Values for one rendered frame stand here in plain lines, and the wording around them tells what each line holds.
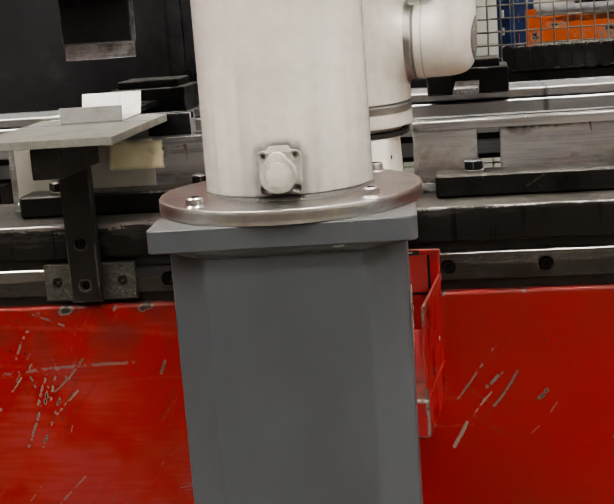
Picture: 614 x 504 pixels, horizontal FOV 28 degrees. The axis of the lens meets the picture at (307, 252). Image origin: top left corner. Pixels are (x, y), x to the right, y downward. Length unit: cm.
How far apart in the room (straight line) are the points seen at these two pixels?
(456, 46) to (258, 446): 57
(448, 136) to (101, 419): 60
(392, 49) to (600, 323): 49
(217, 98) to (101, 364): 88
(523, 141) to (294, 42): 88
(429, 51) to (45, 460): 81
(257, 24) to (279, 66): 3
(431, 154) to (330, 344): 86
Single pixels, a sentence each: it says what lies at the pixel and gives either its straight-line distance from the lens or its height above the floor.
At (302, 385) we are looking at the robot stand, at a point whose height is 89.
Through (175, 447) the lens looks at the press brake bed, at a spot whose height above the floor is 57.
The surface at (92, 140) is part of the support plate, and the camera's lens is 150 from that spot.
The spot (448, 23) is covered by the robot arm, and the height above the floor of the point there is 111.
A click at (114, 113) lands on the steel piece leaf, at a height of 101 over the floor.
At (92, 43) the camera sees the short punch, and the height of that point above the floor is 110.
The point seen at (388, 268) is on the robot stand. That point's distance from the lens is 85.
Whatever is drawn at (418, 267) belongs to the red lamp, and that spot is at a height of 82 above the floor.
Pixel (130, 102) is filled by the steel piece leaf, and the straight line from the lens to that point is 178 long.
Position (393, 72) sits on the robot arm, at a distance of 131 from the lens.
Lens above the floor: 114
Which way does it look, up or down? 12 degrees down
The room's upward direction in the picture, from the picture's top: 4 degrees counter-clockwise
